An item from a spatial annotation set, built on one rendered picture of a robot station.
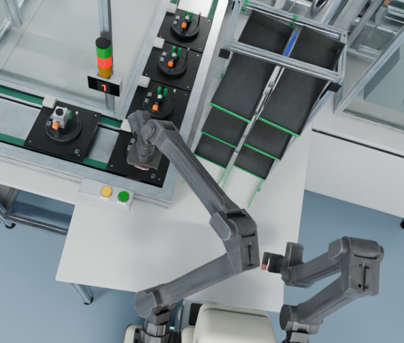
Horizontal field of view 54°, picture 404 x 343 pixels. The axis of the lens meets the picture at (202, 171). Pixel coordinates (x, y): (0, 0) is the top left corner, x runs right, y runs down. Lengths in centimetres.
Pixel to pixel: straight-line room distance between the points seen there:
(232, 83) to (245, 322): 68
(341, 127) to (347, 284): 129
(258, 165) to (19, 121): 103
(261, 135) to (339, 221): 171
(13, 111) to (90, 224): 59
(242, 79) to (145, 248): 81
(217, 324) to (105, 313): 142
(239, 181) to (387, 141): 94
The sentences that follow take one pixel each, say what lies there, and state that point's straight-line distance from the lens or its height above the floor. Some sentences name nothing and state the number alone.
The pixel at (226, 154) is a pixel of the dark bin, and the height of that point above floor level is 121.
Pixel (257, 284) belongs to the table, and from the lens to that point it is 171.
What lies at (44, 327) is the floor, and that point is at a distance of 251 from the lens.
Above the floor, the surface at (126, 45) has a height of 86.
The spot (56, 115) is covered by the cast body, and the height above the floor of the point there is 108.
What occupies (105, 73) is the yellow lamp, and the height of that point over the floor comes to 129.
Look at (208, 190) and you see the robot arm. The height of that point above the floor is 156.
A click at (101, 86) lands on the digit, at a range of 157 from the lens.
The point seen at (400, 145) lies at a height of 86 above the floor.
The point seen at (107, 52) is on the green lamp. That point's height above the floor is 139.
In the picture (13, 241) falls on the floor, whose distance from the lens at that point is 264.
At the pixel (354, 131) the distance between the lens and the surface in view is 220.
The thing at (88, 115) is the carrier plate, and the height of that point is 97.
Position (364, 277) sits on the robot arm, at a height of 161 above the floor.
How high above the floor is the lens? 247
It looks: 63 degrees down
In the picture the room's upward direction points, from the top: 22 degrees clockwise
